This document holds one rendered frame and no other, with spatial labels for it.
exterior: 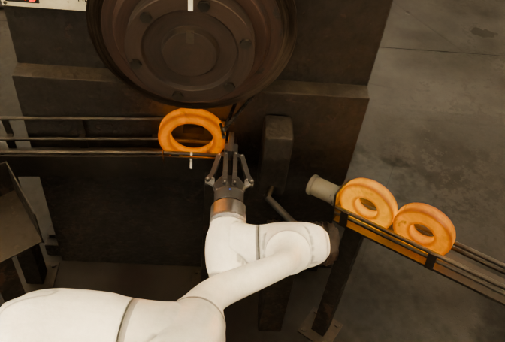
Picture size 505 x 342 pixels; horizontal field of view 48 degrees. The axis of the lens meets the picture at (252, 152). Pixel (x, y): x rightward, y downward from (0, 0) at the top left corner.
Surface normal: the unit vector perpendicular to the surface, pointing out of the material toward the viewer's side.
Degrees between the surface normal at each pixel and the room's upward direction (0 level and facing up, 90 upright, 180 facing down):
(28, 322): 16
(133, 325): 6
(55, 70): 0
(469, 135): 0
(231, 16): 90
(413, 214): 90
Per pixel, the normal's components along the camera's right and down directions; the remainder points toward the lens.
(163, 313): 0.24, -0.94
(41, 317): -0.05, -0.64
